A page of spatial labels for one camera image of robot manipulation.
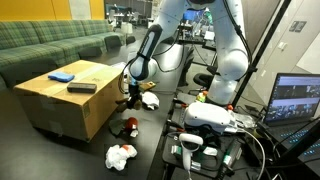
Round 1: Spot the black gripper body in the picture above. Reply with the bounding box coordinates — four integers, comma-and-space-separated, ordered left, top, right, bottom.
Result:
128, 81, 141, 99

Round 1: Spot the brown moose plush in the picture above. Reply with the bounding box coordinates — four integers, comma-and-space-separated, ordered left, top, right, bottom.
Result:
115, 97, 143, 113

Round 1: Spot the red plush toy green leaf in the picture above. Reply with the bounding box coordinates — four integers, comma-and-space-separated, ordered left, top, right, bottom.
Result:
108, 116, 140, 138

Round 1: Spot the black remote control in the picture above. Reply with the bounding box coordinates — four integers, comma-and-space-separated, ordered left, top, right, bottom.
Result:
66, 82, 98, 94

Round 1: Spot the blue sponge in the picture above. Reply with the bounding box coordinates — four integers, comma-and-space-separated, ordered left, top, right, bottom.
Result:
47, 71, 76, 83

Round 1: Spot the white cloth with red spot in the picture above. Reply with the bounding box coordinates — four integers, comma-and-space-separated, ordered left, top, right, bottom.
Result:
105, 143, 138, 172

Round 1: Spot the large cardboard box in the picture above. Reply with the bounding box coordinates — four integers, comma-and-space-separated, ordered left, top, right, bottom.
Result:
13, 59, 125, 143

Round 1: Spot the black equipment cart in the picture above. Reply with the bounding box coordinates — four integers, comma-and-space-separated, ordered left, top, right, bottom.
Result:
161, 131, 246, 180

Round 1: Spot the green yellow bottle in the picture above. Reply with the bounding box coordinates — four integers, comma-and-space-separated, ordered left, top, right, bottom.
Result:
195, 90, 208, 104

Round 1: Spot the black office chair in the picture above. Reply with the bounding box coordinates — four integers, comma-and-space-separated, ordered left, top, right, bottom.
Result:
192, 64, 218, 90

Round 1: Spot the white VR headset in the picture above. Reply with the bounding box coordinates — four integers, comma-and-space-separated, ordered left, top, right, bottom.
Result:
183, 101, 240, 134

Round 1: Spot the white VR controller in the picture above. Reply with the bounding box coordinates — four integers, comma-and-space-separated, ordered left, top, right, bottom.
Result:
178, 133, 204, 173

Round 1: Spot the green plaid sofa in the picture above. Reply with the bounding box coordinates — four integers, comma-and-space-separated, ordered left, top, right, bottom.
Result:
0, 19, 128, 90

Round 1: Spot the clear plastic bag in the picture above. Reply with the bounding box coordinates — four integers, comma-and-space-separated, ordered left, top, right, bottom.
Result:
233, 111, 258, 130

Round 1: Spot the black tripod pole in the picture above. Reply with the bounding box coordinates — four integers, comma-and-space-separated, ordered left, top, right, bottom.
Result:
231, 0, 293, 108

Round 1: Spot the black laptop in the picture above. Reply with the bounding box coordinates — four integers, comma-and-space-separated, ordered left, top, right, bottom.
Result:
258, 72, 320, 168

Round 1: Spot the white cable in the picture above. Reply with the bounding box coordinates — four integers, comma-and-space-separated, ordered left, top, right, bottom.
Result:
238, 127, 268, 180

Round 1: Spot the grey wall sign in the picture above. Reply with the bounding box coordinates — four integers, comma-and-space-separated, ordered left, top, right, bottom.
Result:
288, 20, 308, 33

